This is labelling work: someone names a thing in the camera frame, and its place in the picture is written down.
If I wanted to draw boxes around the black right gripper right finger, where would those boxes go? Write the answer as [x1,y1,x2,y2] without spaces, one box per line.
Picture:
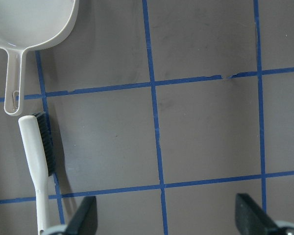
[235,193,280,235]

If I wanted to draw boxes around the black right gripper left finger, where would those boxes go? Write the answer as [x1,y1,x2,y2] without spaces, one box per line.
[66,196,98,235]

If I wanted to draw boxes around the beige brush with black bristles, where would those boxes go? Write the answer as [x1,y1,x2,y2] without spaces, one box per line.
[18,112,55,235]

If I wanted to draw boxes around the beige plastic dustpan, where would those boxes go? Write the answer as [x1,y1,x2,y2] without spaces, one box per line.
[0,0,79,116]

